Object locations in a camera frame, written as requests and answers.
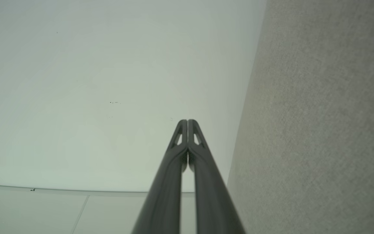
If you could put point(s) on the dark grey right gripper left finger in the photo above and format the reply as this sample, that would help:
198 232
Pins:
164 198

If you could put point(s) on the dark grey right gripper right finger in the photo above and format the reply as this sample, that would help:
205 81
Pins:
213 201

